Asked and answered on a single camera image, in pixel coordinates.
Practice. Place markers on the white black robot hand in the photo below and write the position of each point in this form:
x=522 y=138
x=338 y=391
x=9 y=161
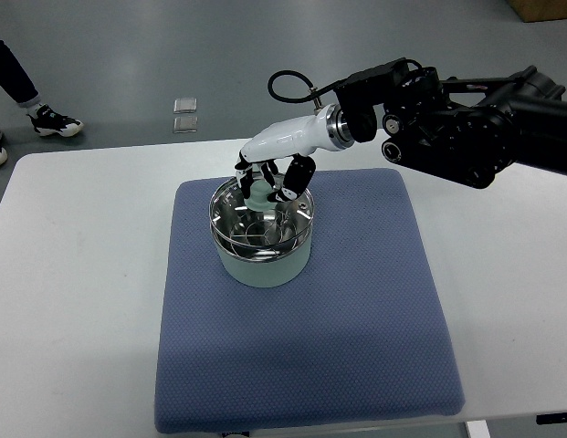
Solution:
x=282 y=152

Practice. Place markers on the glass lid green knob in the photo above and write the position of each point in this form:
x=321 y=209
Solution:
x=255 y=229

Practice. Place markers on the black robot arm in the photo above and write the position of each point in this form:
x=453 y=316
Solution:
x=462 y=130

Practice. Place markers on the lower metal floor plate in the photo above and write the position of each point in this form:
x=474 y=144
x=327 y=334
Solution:
x=185 y=124

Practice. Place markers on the metal floor plate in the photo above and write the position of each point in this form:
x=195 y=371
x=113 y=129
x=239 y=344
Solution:
x=185 y=124
x=185 y=105

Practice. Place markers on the upper metal floor plate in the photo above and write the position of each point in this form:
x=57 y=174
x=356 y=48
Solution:
x=185 y=105

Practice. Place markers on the blue fabric mat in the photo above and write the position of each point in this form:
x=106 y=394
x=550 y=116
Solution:
x=358 y=335

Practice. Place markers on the brown cardboard box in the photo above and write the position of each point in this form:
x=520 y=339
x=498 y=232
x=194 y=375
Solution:
x=532 y=11

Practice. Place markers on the person leg dark trousers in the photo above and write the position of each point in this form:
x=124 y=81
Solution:
x=15 y=81

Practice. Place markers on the white table leg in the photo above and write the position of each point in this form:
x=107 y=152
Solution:
x=477 y=429

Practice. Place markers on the green pot with handle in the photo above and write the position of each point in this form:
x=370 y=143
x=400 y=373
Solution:
x=270 y=273

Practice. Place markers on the black bracket at table edge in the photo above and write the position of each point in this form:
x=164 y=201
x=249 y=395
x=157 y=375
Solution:
x=552 y=418

